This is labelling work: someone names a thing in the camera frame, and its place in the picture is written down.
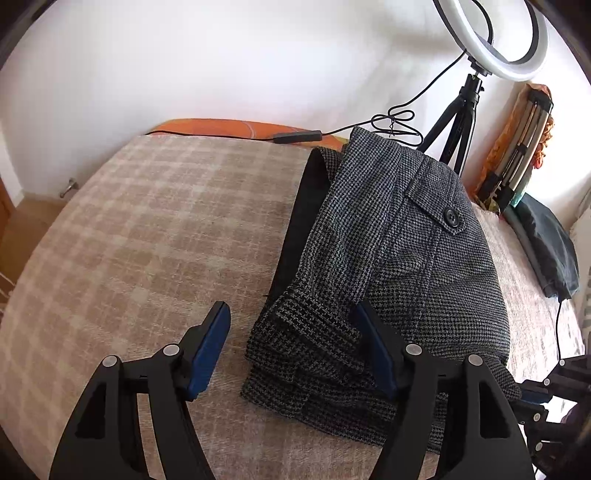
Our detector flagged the beige checked blanket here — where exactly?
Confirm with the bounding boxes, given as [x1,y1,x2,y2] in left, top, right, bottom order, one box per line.
[0,134,587,480]

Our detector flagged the black thin cable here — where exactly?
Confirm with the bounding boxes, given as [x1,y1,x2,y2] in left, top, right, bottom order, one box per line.
[554,295,565,361]

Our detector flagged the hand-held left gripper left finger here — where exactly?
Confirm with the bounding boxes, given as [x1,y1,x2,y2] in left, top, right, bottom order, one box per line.
[49,301,232,480]

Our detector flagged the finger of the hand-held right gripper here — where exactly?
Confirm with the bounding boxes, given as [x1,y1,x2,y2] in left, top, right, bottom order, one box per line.
[518,356,591,480]

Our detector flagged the grey houndstooth pants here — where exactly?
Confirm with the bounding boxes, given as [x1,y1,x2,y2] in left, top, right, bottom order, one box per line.
[240,126,522,455]

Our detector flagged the folded clothes drying rack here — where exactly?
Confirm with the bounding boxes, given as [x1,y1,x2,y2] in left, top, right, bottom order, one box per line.
[475,83,555,214]

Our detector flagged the white ring light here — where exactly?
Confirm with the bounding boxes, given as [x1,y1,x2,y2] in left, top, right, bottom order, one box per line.
[433,0,550,83]

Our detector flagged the black tripod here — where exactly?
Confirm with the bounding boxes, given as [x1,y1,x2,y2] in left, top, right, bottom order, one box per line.
[417,74,485,177]

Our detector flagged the dark blue cloth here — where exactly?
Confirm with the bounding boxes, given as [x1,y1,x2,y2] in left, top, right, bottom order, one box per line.
[503,193,581,298]

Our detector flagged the black power cable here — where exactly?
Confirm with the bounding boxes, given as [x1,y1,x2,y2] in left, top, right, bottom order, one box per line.
[145,0,495,149]

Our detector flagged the orange pillow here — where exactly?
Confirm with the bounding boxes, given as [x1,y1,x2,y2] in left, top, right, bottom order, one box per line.
[147,118,352,151]

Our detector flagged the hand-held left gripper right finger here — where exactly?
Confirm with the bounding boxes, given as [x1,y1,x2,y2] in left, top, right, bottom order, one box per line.
[355,300,535,480]

